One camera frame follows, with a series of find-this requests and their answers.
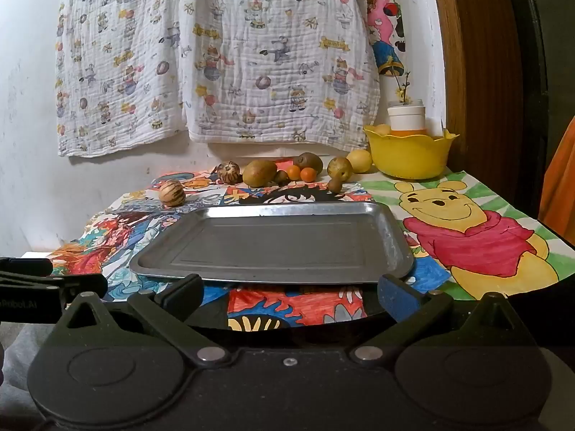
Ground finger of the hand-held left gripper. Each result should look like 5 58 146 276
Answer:
0 273 109 301
0 258 53 276

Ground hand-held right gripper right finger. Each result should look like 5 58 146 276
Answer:
349 274 533 364

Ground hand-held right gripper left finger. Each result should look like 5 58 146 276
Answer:
51 273 231 364

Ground striped pepino melon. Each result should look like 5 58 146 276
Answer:
217 162 242 185
158 179 186 208

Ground metal tray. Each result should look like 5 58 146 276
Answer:
129 202 415 286

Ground yellow lemon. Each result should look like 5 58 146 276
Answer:
345 149 374 174

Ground yellow brown passion fruit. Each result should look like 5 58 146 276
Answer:
326 156 355 181

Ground green yellow mango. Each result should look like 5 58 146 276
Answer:
243 159 278 187

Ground brown kiwi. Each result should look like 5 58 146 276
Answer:
294 152 323 176

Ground fantasy figures drawing sheet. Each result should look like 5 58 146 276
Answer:
49 187 234 302

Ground spiky hair cartoon drawing sheet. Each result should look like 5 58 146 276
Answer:
198 179 455 332

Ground bear drawing sheet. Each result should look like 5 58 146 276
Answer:
359 170 575 302

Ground cartoon kids drawing sheet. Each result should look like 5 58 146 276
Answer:
150 157 297 192

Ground yellow plastic bowl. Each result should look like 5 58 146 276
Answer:
363 123 461 181

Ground white and orange cup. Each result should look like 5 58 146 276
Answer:
387 99 427 136

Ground orange cloth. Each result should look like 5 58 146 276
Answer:
538 116 575 236

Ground flower twig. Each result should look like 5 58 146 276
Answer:
394 71 413 105

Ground printed muslin cloth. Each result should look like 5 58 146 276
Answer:
54 0 188 158
179 0 383 153

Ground wooden door frame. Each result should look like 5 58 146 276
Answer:
429 0 510 176

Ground wall poster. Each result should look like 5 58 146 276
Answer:
362 0 408 77

